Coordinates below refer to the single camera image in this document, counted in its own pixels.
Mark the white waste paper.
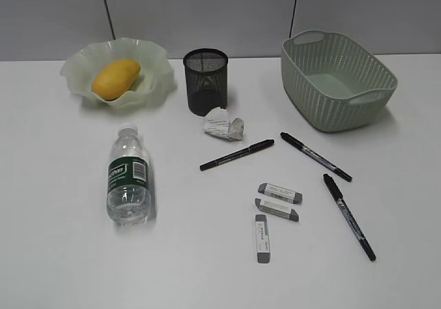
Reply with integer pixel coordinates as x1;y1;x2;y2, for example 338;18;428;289
203;107;245;141

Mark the clear water bottle green label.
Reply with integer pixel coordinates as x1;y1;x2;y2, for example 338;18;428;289
106;124;152;226

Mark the yellow mango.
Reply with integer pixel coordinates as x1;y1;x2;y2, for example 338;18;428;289
92;59;141;101

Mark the black marker pen left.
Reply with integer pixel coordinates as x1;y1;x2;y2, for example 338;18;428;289
199;139;275;171

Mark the black marker pen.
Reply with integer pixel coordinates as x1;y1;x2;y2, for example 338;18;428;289
323;174;376;261
199;139;275;171
280;132;352;182

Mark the black marker pen middle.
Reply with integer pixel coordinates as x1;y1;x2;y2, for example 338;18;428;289
280;132;352;182

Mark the black mesh pen holder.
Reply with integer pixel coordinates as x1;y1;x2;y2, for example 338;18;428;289
183;48;228;117

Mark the grey white eraser middle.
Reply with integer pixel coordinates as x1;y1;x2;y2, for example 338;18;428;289
254;198;299;222

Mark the grey white eraser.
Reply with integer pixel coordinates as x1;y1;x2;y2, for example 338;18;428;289
254;198;299;222
258;183;303;204
254;214;271;263

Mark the grey white eraser top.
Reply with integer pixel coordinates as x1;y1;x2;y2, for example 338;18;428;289
258;183;303;204

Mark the grey white eraser bottom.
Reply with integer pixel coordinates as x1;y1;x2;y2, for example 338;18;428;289
254;214;271;263

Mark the pale green wavy glass plate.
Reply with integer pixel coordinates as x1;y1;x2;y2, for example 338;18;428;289
60;37;174;110

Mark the black marker pen right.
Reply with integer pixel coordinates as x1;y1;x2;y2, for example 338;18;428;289
323;174;376;261

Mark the pale green plastic basket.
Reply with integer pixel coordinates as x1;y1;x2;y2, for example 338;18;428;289
280;30;398;132

